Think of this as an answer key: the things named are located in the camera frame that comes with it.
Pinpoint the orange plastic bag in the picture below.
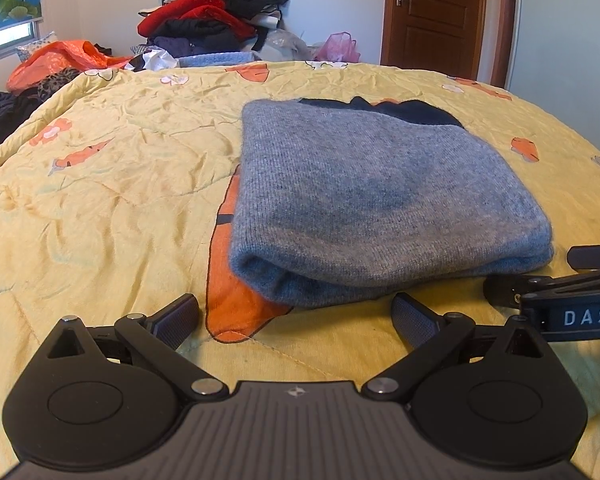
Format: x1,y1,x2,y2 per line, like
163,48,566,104
6,40,131,93

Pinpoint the grey navy knit sweater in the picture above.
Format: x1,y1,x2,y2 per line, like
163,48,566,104
228,100,553,308

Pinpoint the white wardrobe with flowers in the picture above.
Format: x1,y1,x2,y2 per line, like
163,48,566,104
507,0,600,150

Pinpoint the brown wooden door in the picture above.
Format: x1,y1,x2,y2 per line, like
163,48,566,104
380,0,486,79

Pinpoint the dark patterned clothes heap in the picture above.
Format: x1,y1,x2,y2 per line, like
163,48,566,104
0,68,80,144

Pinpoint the light blue folded blanket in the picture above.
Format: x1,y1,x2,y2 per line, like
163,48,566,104
178,51,260,68

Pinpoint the clear plastic bag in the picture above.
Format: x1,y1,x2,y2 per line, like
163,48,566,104
252,29,315,62

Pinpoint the pink plastic bag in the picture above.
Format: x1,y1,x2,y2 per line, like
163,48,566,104
314,32,361,63

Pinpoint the pile of dark red clothes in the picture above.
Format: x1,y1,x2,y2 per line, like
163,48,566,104
137,0,289,58

